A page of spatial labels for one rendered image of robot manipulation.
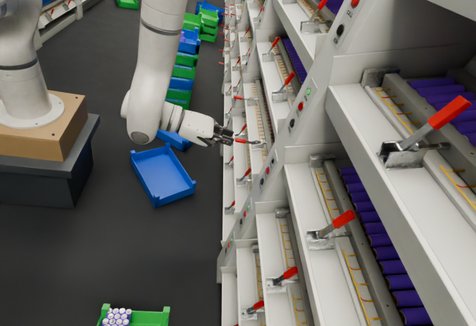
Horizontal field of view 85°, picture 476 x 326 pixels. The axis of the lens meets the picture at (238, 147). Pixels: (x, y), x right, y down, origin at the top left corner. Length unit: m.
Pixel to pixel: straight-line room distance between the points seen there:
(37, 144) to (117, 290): 0.55
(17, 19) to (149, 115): 0.46
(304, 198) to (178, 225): 0.78
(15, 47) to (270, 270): 0.86
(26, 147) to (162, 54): 0.58
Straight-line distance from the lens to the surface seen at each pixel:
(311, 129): 0.51
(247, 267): 0.83
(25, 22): 0.96
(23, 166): 1.07
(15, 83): 0.98
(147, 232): 1.18
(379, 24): 0.45
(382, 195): 0.33
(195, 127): 0.77
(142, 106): 0.66
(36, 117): 1.05
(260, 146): 0.85
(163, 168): 1.38
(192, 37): 1.76
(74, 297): 1.10
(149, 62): 0.66
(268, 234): 0.67
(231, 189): 1.22
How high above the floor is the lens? 1.03
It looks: 40 degrees down
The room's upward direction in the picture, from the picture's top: 20 degrees clockwise
